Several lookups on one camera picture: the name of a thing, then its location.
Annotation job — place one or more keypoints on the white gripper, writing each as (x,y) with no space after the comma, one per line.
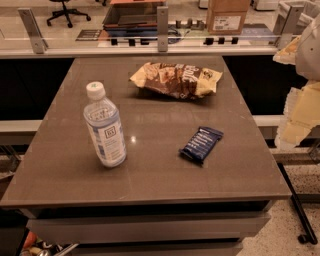
(309,53)

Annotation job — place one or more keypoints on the clear blue-label plastic bottle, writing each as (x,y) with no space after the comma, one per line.
(104,125)

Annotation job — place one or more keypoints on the brown cardboard box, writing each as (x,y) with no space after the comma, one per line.
(226,17)

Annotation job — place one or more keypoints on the dark blue snack bar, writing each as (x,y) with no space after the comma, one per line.
(201,144)

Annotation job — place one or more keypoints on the yellow brown chip bag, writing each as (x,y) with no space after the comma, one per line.
(180,81)

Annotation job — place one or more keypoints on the black floor bar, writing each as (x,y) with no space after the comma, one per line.
(309,235)

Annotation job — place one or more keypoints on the dark open tray box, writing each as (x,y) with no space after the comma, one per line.
(138,14)

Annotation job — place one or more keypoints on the black office chair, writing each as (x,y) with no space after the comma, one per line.
(66,13)

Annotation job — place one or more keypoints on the grey table drawer cabinet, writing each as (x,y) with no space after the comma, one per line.
(188,234)

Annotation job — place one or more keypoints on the right metal railing post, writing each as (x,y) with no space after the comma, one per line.
(284,29)

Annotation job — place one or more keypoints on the metal railing post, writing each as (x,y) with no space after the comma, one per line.
(37,41)
(284,29)
(162,28)

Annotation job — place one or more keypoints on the middle metal railing post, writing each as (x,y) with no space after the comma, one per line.
(162,28)

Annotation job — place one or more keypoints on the left metal railing post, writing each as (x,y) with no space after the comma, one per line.
(37,41)

